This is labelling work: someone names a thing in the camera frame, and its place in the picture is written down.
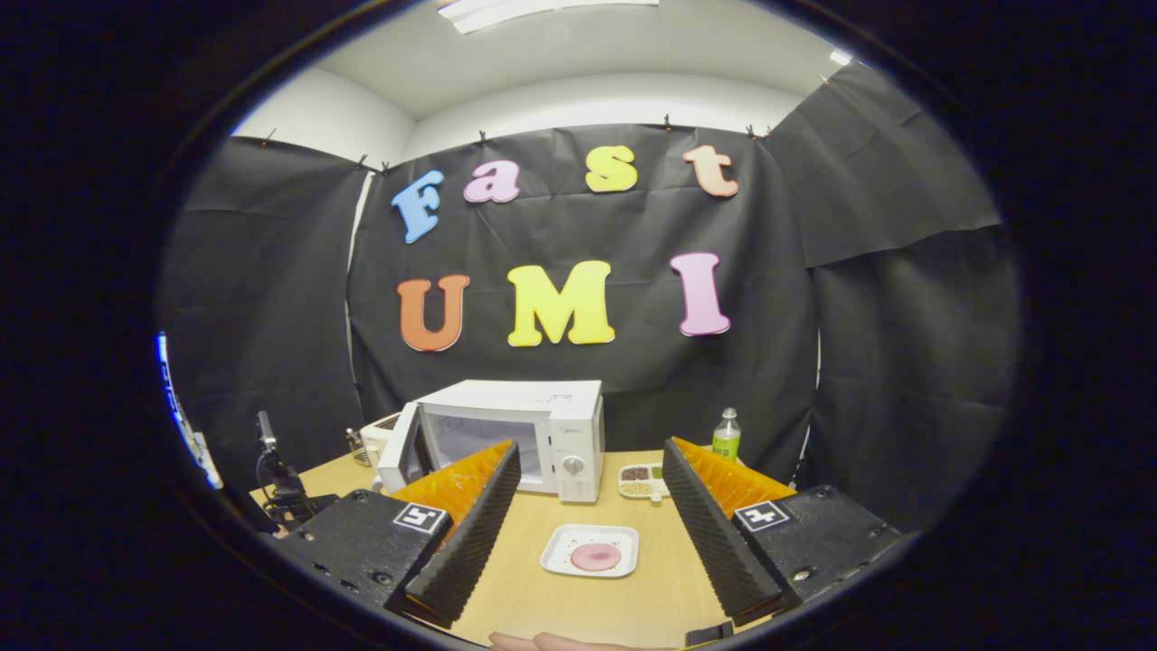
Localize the long ceiling light panel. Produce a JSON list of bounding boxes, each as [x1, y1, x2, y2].
[[437, 0, 661, 35]]

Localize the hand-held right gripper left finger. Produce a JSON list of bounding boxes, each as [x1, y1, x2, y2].
[[271, 440, 522, 629]]

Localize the black backdrop cloth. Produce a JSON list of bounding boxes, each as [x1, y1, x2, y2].
[[155, 61, 1022, 534]]

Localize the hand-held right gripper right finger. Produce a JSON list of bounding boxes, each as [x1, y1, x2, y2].
[[663, 437, 909, 627]]

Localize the white divided grain dish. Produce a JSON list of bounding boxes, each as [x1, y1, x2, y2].
[[618, 464, 672, 503]]

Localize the pink round food slice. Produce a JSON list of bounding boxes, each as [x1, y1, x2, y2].
[[569, 543, 623, 572]]

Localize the white square plate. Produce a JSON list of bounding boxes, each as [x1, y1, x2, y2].
[[540, 524, 640, 580]]

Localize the green drink bottle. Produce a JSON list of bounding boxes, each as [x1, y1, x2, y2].
[[711, 407, 743, 464]]

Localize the white microwave oven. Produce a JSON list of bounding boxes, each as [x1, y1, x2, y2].
[[377, 380, 607, 505]]

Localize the white toaster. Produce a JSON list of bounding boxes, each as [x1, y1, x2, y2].
[[360, 413, 405, 471]]

